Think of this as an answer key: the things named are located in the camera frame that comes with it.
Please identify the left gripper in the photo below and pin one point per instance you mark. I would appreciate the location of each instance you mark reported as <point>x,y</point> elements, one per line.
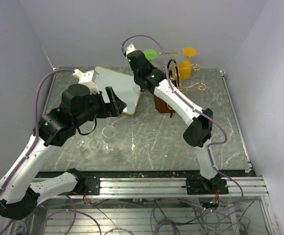
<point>115,106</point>

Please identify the clear wine glass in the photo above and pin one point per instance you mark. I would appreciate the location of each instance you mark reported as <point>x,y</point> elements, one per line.
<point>78,143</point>
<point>96,144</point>
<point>109,137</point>

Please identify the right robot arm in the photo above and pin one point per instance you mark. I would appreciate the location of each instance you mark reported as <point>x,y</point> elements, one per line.
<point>198,121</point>

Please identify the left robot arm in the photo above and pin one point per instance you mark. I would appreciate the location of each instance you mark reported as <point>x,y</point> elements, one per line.
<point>19,196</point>

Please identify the green wine glass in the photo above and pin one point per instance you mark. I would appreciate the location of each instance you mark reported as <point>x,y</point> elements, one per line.
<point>150,55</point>

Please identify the orange wine glass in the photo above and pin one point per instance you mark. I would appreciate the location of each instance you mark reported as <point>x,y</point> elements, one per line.
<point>185,67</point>

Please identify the gold framed whiteboard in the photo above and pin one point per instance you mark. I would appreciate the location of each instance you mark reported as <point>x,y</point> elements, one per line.
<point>122,84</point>

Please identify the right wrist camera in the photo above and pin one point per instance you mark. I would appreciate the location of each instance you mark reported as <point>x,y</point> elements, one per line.
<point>129,49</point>

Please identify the gold wire glass rack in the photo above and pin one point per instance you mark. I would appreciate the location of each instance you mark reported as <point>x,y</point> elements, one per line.
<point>172,67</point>

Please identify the aluminium rail frame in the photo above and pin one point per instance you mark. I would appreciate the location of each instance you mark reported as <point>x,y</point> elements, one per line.
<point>188,183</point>

